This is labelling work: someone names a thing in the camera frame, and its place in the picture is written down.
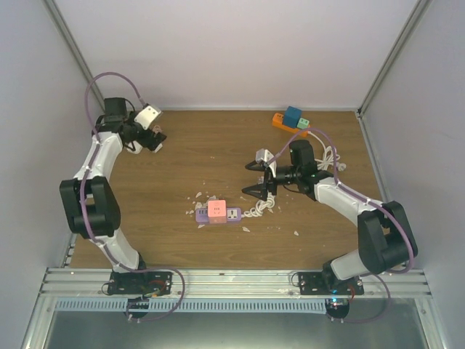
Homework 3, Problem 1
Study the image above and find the blue cube adapter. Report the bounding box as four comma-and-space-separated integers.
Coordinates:
283, 106, 302, 128

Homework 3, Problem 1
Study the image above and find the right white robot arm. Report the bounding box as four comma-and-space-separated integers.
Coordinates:
242, 140, 418, 294

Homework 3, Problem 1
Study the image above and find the white cord of purple strip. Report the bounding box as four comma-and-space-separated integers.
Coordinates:
242, 176, 277, 219

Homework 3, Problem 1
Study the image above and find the pink cube adapter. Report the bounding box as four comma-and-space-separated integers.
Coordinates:
207, 199, 227, 224

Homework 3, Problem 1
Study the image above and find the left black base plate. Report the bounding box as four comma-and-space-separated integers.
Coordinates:
102, 271, 173, 297

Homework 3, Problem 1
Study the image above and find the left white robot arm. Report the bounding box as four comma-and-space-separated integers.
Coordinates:
60, 97, 166, 294

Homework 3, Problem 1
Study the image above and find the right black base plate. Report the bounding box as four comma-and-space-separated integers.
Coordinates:
296, 271, 365, 296

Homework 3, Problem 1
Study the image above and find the aluminium front rail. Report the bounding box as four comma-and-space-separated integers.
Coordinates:
39, 268, 432, 299

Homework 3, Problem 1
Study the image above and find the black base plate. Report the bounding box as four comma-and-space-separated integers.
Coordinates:
102, 271, 173, 297
296, 271, 365, 296

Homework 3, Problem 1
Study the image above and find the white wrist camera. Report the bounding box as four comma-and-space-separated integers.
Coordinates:
255, 148, 277, 177
134, 104, 162, 129

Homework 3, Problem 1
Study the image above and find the purple power strip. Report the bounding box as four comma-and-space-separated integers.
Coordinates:
195, 207, 242, 224

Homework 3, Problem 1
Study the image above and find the orange power strip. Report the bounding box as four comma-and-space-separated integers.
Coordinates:
272, 113, 310, 134

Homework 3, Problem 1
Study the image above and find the green cube adapter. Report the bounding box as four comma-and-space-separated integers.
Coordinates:
296, 118, 310, 129

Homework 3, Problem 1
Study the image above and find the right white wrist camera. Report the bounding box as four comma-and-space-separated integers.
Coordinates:
255, 148, 277, 177

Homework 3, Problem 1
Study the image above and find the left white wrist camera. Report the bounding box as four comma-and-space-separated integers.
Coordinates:
134, 104, 162, 129

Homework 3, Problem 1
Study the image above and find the grey slotted cable duct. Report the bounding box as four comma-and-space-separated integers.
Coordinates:
55, 297, 326, 314

